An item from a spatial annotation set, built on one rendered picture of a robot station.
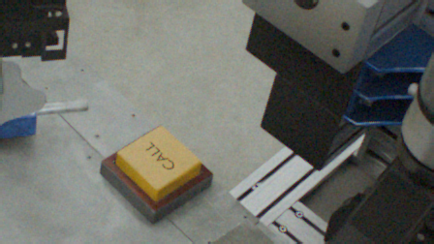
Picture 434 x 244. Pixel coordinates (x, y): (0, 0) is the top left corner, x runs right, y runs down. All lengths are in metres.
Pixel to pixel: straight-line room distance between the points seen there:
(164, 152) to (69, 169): 0.10
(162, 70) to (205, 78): 0.09
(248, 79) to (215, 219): 1.29
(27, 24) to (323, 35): 0.30
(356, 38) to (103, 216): 0.29
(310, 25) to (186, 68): 1.27
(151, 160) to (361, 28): 0.24
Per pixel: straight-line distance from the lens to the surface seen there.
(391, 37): 1.14
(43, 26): 0.96
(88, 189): 1.06
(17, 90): 1.00
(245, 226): 0.95
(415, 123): 0.81
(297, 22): 1.08
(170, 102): 2.25
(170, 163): 1.05
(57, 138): 1.10
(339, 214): 0.92
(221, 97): 2.28
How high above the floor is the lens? 1.64
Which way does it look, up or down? 48 degrees down
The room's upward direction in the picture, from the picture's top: 11 degrees clockwise
